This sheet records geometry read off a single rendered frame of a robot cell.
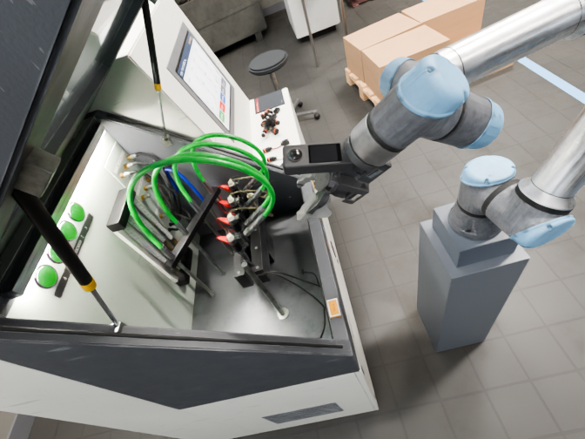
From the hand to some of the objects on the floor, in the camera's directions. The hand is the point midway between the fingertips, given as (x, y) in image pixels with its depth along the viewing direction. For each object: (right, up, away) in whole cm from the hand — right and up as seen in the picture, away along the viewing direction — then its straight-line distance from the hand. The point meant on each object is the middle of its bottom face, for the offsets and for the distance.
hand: (297, 199), depth 64 cm
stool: (-2, +96, +258) cm, 275 cm away
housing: (-36, -64, +139) cm, 158 cm away
